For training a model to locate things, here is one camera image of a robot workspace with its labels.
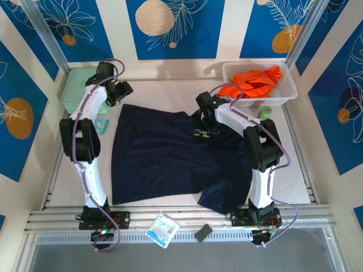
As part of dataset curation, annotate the small black clip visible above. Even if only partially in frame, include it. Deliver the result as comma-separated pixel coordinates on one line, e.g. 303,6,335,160
194,223,214,243

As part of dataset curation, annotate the aluminium corner post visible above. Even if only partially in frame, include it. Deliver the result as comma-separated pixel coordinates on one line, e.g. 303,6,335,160
21,0,71,75
285,0,327,67

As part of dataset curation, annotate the navy blue t-shirt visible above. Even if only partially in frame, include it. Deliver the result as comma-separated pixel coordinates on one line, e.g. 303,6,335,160
110,104,255,215

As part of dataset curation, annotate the light blue wipes packet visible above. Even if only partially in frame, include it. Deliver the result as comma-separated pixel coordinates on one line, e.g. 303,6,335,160
94,118,110,136

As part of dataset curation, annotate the black controller board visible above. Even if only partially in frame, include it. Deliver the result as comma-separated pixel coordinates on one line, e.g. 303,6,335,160
251,223,282,246
90,228,115,243

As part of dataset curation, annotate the slotted grey cable duct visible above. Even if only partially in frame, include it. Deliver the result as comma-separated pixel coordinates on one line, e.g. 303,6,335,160
35,228,327,245

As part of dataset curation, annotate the mint green storage case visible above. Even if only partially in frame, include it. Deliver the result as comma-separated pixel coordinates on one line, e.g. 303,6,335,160
60,67,111,115

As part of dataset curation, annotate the white plastic basket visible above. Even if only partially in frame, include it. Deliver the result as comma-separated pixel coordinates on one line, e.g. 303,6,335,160
222,61,298,108

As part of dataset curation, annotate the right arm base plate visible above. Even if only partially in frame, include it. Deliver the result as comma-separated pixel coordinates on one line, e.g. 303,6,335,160
230,208,281,227

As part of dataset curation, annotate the green tape roll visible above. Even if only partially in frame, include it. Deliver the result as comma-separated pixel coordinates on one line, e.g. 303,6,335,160
257,105,273,120

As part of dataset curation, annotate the pale pink table mat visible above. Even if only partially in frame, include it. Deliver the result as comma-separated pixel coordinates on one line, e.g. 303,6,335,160
61,79,310,206

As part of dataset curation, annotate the aluminium rail frame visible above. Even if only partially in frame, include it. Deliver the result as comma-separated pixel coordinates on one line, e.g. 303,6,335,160
24,203,335,235

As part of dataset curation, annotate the white blue plastic pouch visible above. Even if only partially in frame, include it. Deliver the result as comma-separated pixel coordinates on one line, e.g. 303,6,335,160
145,211,180,249

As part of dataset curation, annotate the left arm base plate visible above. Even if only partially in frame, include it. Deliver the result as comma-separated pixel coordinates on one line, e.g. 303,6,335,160
78,211,131,230

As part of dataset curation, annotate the orange t-shirt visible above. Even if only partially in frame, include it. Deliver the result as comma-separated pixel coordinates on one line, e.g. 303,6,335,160
217,65,284,99

